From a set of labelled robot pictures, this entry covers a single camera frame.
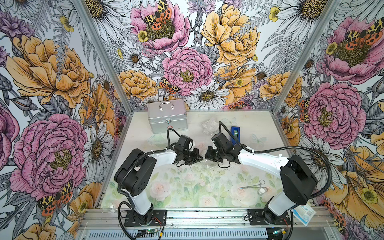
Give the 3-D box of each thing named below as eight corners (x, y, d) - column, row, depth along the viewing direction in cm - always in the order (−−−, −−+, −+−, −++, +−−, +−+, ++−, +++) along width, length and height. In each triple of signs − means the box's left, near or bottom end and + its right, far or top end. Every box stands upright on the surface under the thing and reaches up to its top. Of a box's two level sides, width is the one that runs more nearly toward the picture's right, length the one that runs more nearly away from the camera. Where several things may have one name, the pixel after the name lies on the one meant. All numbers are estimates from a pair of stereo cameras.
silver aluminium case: (154, 136, 108) (148, 119, 95) (153, 120, 119) (148, 102, 105) (187, 131, 112) (186, 113, 98) (184, 115, 122) (182, 97, 108)
